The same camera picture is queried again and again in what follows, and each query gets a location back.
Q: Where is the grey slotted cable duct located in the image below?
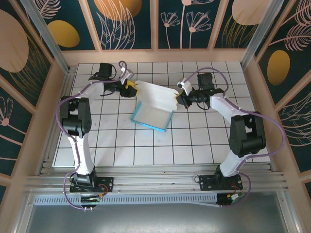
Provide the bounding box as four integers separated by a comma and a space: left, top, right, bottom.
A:
34, 193, 219, 206

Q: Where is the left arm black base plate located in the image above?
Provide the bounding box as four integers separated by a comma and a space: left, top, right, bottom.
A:
69, 177, 115, 194

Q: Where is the grey metal sheet panel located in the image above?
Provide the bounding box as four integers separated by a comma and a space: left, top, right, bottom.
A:
14, 191, 302, 233

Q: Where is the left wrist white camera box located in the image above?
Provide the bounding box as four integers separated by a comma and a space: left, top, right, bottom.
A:
120, 68, 135, 85

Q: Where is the white and teal paper box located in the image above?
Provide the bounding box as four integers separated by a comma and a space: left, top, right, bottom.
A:
130, 80, 179, 133

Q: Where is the aluminium corner post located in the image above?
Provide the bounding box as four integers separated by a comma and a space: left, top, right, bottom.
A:
240, 0, 285, 71
19, 0, 72, 75

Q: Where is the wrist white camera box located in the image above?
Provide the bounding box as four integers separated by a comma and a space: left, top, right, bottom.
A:
176, 76, 193, 96
120, 68, 135, 85

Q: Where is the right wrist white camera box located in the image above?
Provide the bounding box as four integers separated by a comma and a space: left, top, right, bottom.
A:
176, 76, 193, 96

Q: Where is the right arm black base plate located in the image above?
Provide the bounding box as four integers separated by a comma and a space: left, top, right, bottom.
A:
198, 175, 243, 192

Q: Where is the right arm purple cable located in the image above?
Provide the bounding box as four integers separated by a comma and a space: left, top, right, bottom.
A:
183, 67, 285, 209

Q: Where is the aluminium side rail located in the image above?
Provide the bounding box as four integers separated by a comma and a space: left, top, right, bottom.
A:
36, 67, 78, 176

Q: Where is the aluminium mounting rail frame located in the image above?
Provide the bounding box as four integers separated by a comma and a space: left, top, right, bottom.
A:
24, 165, 289, 195

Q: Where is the small electronics board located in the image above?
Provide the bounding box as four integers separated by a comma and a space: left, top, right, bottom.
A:
217, 193, 245, 207
80, 196, 102, 204

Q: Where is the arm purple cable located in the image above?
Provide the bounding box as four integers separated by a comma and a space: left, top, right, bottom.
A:
55, 60, 129, 210
183, 67, 285, 209

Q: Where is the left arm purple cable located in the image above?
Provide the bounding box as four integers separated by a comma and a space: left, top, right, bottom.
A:
55, 60, 129, 210

